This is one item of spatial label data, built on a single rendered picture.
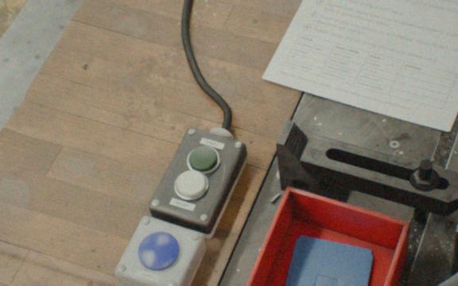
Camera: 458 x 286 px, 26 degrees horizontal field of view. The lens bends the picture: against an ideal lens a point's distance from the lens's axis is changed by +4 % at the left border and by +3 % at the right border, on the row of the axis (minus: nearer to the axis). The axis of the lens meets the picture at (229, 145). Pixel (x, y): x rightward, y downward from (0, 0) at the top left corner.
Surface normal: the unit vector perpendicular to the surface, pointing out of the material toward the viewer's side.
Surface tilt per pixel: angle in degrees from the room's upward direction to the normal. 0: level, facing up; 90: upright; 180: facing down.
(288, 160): 90
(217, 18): 0
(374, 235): 90
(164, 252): 3
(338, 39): 1
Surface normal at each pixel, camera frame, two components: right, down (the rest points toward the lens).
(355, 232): -0.37, 0.79
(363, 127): -0.10, -0.55
